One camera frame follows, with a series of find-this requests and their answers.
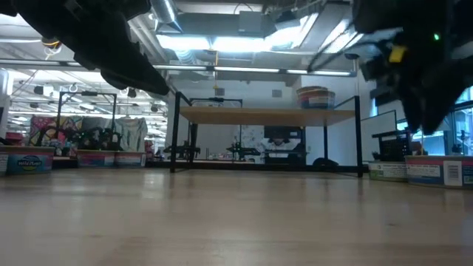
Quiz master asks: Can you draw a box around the red box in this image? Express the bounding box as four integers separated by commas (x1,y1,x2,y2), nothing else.
4,132,26,146

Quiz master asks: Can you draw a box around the white partition panel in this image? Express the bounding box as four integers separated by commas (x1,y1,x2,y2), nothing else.
360,109,398,163

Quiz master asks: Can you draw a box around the black cabinet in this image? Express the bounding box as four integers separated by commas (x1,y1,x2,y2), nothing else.
262,149,308,166

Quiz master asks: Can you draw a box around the long ceiling strip light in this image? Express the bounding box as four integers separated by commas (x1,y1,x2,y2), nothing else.
153,63,355,78

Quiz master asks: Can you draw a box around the wooden shelf black metal frame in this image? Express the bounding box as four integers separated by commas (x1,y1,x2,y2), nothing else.
169,91,364,179

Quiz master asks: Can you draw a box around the black computer monitor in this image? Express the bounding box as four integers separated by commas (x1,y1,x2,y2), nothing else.
264,126,307,151

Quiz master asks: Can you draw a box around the grey ceiling box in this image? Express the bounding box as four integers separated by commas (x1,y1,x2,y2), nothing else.
238,10,268,38

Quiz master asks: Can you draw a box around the black wire cart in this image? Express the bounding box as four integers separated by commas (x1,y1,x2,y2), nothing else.
372,126,419,163

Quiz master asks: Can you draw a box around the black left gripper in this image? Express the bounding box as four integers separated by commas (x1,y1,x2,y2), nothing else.
62,20,170,95

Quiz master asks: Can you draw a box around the black dome object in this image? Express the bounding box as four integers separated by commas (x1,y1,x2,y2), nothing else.
312,157,340,168

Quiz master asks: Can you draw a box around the window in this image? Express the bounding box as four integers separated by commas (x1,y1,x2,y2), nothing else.
441,86,473,157

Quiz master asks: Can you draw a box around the colourful patterned quilt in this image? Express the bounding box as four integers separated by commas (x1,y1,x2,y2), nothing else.
28,115,84,147

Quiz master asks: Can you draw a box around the silver ventilation duct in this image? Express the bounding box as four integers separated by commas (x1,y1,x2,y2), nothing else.
149,0,184,34

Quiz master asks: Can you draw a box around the black metal frame stand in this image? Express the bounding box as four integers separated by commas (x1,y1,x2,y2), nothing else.
55,91,118,149

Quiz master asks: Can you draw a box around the black background station frame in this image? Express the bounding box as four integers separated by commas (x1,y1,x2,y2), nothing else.
188,97,244,141

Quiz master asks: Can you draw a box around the white patterned poster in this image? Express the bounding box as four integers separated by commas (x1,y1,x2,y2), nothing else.
236,125,265,153

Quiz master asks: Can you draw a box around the person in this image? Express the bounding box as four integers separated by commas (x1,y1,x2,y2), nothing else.
259,137,297,153

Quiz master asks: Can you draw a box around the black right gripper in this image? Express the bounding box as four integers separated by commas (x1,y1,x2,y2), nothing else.
360,33,473,136

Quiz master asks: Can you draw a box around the ceiling cable coil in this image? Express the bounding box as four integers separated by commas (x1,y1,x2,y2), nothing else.
39,35,62,60

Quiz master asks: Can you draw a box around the grey hanging cloth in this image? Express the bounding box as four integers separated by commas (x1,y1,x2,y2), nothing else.
81,116,149,149

